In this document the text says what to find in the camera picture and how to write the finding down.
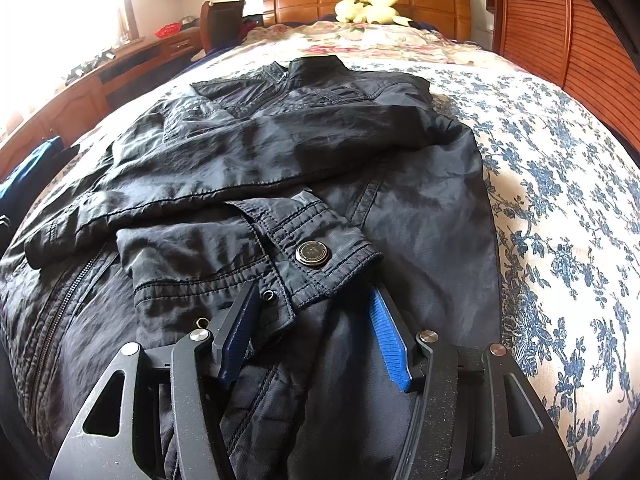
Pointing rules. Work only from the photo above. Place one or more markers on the pink floral quilt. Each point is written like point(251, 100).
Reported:
point(380, 40)

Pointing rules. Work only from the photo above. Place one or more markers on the wooden slatted wardrobe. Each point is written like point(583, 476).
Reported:
point(575, 25)

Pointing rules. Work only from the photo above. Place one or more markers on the red basket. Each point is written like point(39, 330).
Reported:
point(167, 31)

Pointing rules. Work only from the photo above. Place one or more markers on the black jacket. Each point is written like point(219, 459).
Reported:
point(300, 160)

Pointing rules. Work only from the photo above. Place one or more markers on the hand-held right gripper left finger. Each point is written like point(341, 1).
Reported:
point(239, 332)

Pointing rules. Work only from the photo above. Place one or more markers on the wooden desk cabinet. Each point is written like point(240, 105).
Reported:
point(75, 105)

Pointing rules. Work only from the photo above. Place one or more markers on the black tripod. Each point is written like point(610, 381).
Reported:
point(92, 64)

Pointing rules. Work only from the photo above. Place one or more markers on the yellow plush toy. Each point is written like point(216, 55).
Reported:
point(370, 9)

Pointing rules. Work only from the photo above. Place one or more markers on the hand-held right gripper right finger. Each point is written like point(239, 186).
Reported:
point(390, 340)

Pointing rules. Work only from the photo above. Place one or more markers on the window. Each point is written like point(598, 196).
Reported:
point(55, 15)

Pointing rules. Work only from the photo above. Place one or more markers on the metal pot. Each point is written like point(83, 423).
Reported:
point(188, 20)

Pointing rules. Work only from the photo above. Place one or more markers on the wooden chair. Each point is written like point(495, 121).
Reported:
point(222, 22)

